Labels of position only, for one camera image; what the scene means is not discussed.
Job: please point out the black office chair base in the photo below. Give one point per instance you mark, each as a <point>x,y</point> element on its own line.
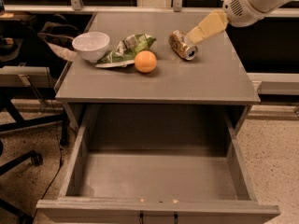
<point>26,184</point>

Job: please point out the orange round fruit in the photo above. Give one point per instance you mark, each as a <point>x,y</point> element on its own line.
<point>145,61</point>

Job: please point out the green crumpled chip bag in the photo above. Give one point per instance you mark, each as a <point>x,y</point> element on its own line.
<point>126,50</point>

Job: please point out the white ceramic bowl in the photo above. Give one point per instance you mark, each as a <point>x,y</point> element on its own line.
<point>91,46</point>

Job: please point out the grey cabinet with counter top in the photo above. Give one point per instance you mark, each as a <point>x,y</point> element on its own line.
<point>126,101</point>

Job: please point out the dark bag with white lining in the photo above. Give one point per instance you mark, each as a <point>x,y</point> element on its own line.
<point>59,34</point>

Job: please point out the grey bench at left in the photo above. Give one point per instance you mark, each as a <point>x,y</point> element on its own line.
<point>21,76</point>

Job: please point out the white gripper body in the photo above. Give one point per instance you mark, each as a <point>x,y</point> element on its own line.
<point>239,9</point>

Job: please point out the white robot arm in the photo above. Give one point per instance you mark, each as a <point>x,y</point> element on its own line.
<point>266,6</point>

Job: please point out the orange soda can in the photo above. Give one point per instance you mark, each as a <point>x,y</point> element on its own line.
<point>180,47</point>

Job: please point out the open grey top drawer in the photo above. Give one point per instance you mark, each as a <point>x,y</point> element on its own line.
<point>156,164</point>

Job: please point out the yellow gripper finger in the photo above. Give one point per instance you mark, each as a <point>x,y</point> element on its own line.
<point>213,24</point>

